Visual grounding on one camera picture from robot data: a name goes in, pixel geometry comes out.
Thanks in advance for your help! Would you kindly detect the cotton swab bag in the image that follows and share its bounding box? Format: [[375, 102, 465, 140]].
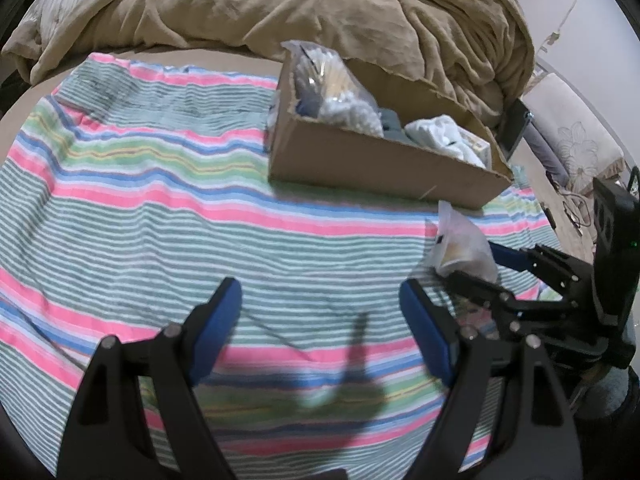
[[281, 40, 386, 137]]

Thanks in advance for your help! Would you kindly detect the white embroidered pillow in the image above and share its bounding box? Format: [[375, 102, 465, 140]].
[[520, 72, 627, 197]]

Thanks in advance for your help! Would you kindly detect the white fluffy sock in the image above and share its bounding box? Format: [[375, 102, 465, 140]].
[[403, 115, 487, 169]]

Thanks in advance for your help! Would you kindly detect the black charger cable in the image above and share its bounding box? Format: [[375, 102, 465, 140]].
[[544, 174, 597, 242]]

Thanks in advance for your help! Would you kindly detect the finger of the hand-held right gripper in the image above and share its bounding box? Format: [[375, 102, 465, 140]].
[[441, 269, 552, 331], [488, 241, 596, 289]]

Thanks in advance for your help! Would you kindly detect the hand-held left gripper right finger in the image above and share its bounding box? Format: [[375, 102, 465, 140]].
[[399, 277, 584, 480]]

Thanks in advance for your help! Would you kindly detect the cartoon print tissue packet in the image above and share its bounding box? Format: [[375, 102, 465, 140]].
[[462, 127, 492, 167]]

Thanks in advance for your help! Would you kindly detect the striped cloth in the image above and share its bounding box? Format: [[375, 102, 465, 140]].
[[0, 52, 557, 480]]

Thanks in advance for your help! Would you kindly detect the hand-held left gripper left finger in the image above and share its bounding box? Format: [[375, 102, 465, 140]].
[[57, 276, 244, 480]]

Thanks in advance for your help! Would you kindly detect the beige fleece blanket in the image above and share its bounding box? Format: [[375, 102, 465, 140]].
[[2, 0, 537, 132]]

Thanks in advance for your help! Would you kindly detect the dark grey thick sock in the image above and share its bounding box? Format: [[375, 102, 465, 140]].
[[379, 108, 409, 144]]

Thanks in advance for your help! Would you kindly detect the clear plastic bag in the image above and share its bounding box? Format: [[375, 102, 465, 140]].
[[430, 200, 500, 284]]

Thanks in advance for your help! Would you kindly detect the brown cardboard box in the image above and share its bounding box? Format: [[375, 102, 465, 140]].
[[267, 40, 515, 211]]

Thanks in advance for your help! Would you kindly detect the grey pillow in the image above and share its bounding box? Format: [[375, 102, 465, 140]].
[[529, 124, 572, 187]]

